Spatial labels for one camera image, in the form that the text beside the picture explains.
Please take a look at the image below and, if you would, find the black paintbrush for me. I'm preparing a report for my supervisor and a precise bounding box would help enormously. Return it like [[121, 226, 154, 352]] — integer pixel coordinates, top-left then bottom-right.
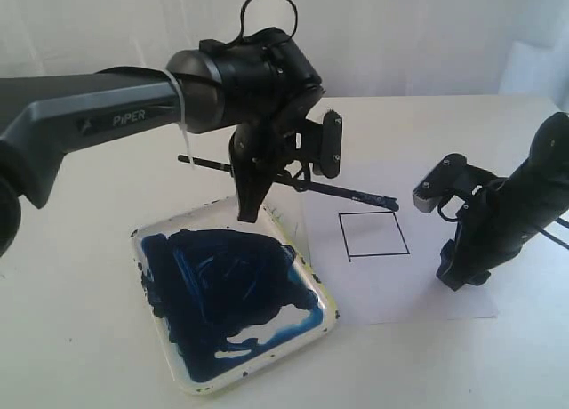
[[177, 155, 399, 212]]

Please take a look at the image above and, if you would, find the white backdrop curtain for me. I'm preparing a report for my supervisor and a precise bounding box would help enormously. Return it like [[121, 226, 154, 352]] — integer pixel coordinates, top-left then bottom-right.
[[1, 0, 568, 96]]

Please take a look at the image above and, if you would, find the black left camera cable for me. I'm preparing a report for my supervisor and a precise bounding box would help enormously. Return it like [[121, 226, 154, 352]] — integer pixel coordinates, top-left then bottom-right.
[[235, 0, 300, 45]]

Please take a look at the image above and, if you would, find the white paper with square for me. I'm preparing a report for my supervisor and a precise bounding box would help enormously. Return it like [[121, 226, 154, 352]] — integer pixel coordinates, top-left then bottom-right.
[[301, 166, 498, 325]]

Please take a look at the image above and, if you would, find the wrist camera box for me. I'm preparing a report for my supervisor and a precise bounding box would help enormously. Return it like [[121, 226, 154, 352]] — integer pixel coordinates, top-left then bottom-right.
[[295, 110, 343, 179], [413, 153, 470, 213]]

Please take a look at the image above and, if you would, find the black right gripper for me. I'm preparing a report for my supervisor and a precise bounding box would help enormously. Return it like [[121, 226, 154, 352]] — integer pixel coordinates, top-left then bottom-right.
[[436, 112, 568, 291]]

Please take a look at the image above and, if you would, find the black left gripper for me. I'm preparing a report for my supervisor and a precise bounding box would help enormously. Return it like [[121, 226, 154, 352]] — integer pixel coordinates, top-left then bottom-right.
[[198, 27, 324, 223]]

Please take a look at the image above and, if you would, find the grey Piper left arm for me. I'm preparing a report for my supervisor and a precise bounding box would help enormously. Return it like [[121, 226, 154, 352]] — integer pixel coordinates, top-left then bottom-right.
[[1, 28, 324, 249]]

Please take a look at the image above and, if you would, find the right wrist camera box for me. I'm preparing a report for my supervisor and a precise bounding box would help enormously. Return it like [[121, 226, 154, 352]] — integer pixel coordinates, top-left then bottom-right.
[[413, 153, 470, 213]]

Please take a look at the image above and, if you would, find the black right camera cable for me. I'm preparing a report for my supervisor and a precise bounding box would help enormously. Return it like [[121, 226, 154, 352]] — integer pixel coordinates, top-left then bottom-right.
[[437, 190, 569, 252]]

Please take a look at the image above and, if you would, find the white zip tie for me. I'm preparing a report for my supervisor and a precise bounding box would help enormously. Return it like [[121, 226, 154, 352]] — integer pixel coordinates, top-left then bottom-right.
[[163, 69, 196, 169]]

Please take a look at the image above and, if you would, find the black camera cable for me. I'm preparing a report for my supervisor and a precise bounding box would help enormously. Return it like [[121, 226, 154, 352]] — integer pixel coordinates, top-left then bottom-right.
[[437, 190, 569, 252], [235, 0, 300, 45]]

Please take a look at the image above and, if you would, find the white paint tray blue paint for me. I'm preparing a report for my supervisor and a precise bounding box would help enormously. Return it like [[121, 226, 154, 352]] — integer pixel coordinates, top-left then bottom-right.
[[130, 196, 340, 396]]

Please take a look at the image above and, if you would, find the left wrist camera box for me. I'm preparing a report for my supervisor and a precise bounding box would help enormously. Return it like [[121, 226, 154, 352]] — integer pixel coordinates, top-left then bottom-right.
[[295, 110, 343, 179]]

